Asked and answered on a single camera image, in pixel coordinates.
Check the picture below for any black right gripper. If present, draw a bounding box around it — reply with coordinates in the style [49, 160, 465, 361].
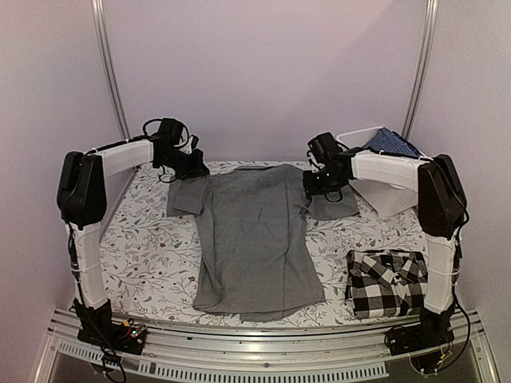
[303, 167, 343, 195]

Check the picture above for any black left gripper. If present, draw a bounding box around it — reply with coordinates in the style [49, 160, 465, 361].
[158, 148, 208, 180]

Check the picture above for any grey long sleeve shirt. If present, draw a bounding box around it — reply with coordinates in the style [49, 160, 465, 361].
[167, 164, 358, 322]

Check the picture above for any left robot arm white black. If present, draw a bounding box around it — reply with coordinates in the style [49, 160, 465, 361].
[57, 118, 209, 314]

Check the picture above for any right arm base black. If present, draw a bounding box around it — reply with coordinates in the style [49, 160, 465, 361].
[384, 306, 471, 376]

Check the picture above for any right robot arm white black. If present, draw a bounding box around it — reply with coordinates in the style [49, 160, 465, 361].
[303, 136, 469, 316]

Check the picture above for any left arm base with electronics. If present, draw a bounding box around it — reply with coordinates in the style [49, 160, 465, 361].
[73, 299, 147, 355]

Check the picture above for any white plastic bin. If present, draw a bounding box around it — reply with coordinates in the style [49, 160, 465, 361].
[335, 127, 426, 217]

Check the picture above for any blue checked shirt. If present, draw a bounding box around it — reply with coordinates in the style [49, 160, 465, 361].
[363, 128, 422, 158]

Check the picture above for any floral patterned table cloth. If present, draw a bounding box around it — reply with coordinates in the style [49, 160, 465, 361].
[99, 164, 428, 329]

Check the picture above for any black white plaid folded shirt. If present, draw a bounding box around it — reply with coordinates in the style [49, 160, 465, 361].
[345, 249, 428, 319]

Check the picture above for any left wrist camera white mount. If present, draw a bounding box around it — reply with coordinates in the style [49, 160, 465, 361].
[180, 135, 199, 154]

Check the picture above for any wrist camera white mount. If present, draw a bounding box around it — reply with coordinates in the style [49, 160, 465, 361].
[307, 132, 343, 165]
[180, 135, 199, 154]

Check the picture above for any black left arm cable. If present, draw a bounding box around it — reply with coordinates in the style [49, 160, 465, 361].
[141, 116, 192, 184]

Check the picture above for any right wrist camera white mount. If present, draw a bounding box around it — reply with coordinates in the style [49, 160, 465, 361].
[307, 132, 343, 165]

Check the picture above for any aluminium front rail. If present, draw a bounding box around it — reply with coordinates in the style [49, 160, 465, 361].
[34, 306, 502, 383]

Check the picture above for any left aluminium frame post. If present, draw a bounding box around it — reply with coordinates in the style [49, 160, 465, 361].
[90, 0, 131, 139]

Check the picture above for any aluminium frame post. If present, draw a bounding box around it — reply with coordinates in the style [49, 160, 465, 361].
[90, 0, 131, 139]
[402, 0, 439, 139]

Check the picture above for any right aluminium frame post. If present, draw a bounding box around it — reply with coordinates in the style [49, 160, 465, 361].
[402, 0, 439, 139]

